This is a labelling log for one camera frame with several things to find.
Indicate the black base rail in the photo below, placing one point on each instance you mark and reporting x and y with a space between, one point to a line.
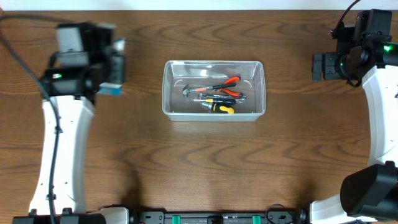
275 215

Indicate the red handled pliers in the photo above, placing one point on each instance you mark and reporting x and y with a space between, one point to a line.
229 90

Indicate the small black claw hammer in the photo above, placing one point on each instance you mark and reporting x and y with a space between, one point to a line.
186 90

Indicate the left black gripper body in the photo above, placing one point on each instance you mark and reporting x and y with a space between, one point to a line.
115 70

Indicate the thin black precision screwdriver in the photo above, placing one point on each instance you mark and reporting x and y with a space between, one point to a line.
222 101

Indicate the clear plastic container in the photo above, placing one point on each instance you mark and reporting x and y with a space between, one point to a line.
201 73

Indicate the silver combination wrench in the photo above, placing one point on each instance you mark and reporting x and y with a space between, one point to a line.
206 95

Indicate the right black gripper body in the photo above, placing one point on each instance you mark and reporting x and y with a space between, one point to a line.
335 66

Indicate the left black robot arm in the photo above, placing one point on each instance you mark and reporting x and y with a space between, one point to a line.
69 106

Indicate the stubby yellow black screwdriver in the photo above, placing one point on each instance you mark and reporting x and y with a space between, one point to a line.
218 108

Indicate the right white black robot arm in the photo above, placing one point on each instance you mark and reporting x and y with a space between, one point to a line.
365 57

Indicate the blue white card box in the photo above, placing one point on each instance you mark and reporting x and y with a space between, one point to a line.
110 89

